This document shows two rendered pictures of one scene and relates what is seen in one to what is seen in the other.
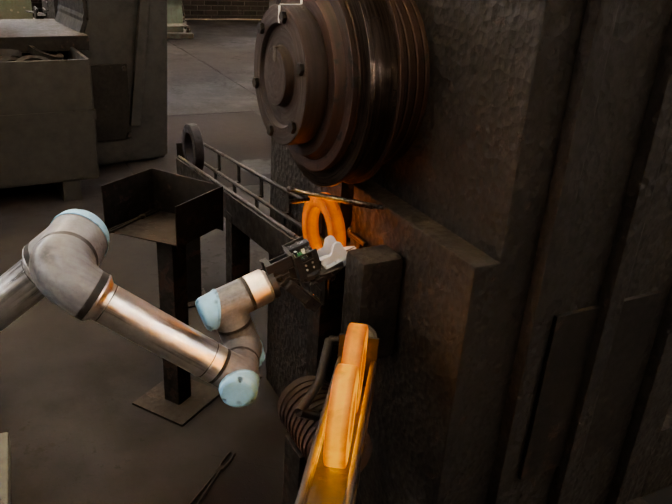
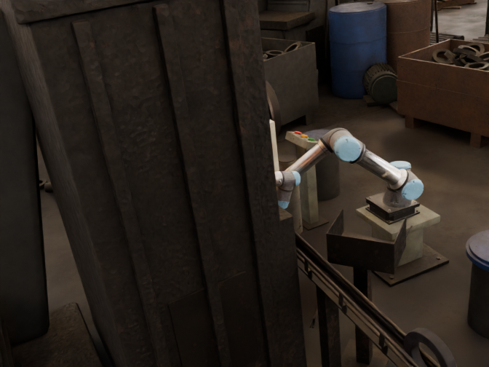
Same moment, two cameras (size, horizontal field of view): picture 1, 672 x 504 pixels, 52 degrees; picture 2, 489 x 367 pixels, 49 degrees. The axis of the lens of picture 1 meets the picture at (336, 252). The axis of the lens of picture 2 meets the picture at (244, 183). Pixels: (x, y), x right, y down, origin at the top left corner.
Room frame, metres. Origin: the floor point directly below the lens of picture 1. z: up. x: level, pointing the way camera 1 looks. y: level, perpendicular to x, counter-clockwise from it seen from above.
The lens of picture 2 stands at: (3.63, 0.15, 1.86)
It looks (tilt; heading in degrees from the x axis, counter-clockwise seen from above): 26 degrees down; 184
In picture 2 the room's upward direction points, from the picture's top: 8 degrees counter-clockwise
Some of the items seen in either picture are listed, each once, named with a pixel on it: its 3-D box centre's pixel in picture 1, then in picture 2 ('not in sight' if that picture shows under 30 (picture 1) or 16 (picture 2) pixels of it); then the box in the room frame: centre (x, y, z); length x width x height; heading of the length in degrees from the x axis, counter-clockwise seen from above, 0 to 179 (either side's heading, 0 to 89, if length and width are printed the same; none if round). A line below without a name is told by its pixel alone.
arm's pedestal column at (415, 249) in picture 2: not in sight; (396, 238); (1.03, 0.81, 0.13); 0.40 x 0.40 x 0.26; 25
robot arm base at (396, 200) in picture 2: not in sight; (397, 193); (1.03, 0.81, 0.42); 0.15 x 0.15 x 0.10
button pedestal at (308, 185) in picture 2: not in sight; (307, 179); (0.53, 0.36, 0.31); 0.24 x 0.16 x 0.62; 28
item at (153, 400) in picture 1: (168, 298); (367, 298); (1.80, 0.49, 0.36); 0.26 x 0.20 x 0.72; 63
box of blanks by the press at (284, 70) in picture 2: not in sight; (249, 89); (-1.29, 0.01, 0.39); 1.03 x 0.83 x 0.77; 133
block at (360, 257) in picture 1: (371, 303); not in sight; (1.28, -0.08, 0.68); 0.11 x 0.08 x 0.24; 118
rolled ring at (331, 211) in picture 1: (323, 231); not in sight; (1.48, 0.03, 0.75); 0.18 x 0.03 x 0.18; 27
